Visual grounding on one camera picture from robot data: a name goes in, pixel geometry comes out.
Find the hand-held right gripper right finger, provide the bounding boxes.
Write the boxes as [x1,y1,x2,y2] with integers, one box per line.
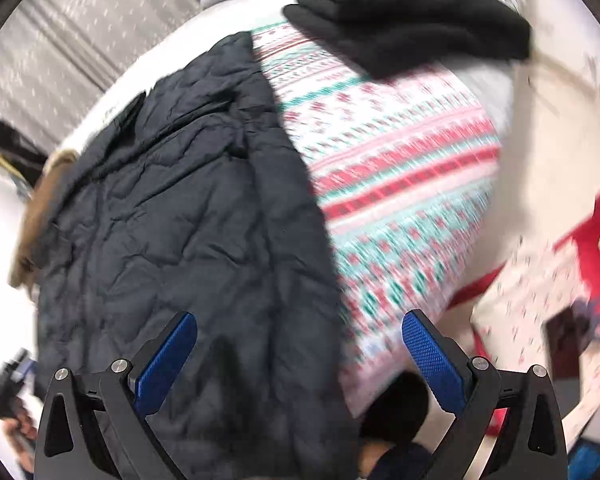
[401,309,568,480]

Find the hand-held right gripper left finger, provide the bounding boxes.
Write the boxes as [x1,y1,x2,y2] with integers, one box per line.
[36,311,198,480]

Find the black puffer jacket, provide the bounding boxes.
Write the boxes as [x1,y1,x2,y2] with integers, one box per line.
[9,31,361,480]

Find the person's dark blue clothing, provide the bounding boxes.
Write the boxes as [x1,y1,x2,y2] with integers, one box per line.
[357,372,448,480]

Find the red green patterned blanket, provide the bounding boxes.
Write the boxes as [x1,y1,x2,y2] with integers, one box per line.
[250,20,503,418]

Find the red stool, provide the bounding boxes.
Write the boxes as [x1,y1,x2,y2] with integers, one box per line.
[447,172,600,441]

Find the dark bag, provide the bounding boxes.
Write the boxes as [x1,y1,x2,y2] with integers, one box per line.
[0,116,49,188]

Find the grey dotted curtain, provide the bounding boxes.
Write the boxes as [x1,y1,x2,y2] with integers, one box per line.
[0,0,203,128]

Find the black folded cloth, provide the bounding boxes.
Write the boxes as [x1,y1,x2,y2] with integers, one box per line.
[283,0,532,81]

